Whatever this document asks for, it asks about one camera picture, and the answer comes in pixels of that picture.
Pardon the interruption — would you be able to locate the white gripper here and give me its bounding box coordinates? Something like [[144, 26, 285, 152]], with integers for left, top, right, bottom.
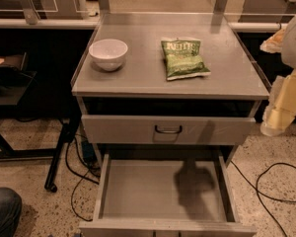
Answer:
[[259, 15, 296, 136]]

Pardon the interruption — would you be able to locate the green jalapeno chip bag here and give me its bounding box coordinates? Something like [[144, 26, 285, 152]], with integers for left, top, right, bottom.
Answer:
[[161, 38, 211, 81]]

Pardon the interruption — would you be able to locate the grey drawer cabinet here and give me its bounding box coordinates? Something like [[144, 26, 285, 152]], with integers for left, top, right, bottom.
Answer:
[[70, 11, 274, 237]]

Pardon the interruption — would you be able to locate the open middle grey drawer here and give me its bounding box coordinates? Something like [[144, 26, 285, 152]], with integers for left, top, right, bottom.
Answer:
[[80, 153, 257, 237]]

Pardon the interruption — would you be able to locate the closed top grey drawer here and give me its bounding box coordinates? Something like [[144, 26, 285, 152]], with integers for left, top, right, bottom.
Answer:
[[82, 115, 255, 145]]

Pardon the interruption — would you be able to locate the white ceramic bowl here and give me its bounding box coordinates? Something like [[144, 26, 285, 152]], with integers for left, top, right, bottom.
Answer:
[[89, 39, 128, 71]]

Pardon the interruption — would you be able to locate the black side table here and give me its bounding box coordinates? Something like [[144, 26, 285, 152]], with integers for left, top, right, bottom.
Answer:
[[0, 51, 82, 194]]

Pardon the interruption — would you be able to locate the person knee in jeans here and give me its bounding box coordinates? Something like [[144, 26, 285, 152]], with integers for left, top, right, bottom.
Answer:
[[0, 188, 22, 237]]

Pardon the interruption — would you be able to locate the black floor cable right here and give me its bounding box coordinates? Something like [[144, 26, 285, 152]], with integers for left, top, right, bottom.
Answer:
[[230, 160, 296, 237]]

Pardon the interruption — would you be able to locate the black floor cable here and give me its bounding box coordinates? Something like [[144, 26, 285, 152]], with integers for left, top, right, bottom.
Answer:
[[230, 160, 296, 237], [64, 133, 102, 223]]

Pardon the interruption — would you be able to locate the black drawer handle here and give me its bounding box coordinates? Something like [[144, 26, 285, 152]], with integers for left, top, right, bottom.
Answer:
[[154, 125, 183, 134]]

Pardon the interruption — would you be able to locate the black floor cable left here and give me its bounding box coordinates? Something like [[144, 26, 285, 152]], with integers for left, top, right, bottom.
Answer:
[[64, 133, 102, 223]]

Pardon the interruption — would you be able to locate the white rail bar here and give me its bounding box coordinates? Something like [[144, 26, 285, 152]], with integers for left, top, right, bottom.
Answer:
[[0, 17, 99, 30]]

